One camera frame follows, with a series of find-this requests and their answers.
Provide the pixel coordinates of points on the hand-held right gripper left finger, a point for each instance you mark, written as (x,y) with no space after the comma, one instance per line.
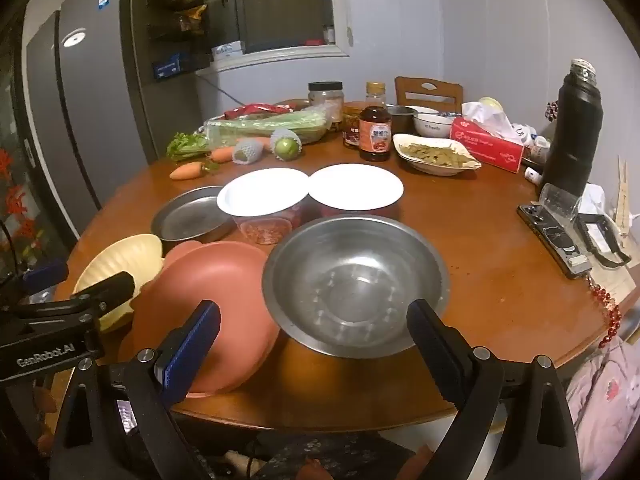
(187,355)

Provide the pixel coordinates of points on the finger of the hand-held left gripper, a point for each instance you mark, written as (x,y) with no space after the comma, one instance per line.
(45,276)
(110,290)

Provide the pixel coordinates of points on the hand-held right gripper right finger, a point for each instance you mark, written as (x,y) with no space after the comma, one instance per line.
(435,350)

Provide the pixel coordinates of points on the cream plastic plate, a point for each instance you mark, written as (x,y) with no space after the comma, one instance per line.
(125,257)

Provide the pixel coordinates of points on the pink plastic plate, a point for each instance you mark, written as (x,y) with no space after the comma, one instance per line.
(225,285)

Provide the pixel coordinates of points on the round steel plate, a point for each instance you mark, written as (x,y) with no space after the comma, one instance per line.
(185,215)

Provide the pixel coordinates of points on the large steel bowl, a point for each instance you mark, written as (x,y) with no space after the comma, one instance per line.
(350,280)

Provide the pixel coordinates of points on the red instant noodle cup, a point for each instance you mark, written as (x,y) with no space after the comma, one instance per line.
(262,190)

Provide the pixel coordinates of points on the glass door cabinet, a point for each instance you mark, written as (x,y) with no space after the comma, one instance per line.
(15,185)

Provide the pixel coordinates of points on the large carrot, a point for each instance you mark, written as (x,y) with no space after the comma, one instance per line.
(185,171)

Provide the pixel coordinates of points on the grey refrigerator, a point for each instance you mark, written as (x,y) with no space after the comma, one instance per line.
(90,110)

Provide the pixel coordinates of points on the small carrot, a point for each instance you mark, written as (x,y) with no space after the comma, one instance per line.
(222,154)

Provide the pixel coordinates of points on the pink quilted clothing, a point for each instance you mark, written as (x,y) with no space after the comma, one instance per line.
(605,410)

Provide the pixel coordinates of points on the green fruit in foam net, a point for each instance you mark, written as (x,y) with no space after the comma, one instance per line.
(286,147)
(247,152)

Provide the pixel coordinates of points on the paper sheet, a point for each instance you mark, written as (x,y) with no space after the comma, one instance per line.
(617,282)

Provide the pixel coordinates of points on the white dish of pickled vegetables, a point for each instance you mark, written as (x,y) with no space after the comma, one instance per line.
(435,155)

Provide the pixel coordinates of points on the clear glass cup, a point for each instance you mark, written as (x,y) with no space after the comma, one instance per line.
(560,200)

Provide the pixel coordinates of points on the small white bottle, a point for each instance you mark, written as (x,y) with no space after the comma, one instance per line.
(534,175)

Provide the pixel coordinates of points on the red tissue box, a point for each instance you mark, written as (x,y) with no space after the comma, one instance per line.
(480,142)

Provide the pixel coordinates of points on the celery bunch in plastic bag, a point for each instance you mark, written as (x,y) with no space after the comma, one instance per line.
(260,127)

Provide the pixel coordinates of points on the brown sauce bottle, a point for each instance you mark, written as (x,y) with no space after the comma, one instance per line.
(375,135)

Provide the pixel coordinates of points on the white ceramic bowl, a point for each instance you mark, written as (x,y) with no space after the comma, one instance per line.
(432,125)
(422,110)

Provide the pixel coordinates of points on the red snack packet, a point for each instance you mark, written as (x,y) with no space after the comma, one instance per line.
(255,110)

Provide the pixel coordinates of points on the blue box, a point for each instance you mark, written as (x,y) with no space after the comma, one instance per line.
(167,66)

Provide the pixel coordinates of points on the small steel cup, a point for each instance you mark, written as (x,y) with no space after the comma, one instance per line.
(400,120)

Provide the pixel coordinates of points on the chili sauce jar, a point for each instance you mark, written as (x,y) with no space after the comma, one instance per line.
(351,127)

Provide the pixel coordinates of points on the white plastic bag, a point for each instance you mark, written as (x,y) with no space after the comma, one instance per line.
(492,117)

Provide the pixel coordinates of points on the wooden sticks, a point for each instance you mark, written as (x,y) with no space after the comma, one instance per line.
(622,195)

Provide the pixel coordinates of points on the black thermos bottle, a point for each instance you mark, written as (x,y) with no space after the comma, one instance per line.
(570,130)

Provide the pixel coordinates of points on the wooden chair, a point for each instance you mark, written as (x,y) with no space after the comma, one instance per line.
(425,91)

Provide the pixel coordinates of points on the dried flower ornament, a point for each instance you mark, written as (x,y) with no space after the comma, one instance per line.
(551,111)

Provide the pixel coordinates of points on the white box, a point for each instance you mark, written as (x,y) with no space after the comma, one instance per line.
(227,49)

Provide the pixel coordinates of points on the glass jar with dark lid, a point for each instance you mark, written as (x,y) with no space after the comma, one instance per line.
(325,102)

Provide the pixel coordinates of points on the dark shelf rack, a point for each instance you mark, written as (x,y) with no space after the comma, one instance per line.
(170,10)

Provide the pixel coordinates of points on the window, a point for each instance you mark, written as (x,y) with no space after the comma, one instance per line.
(280,5)

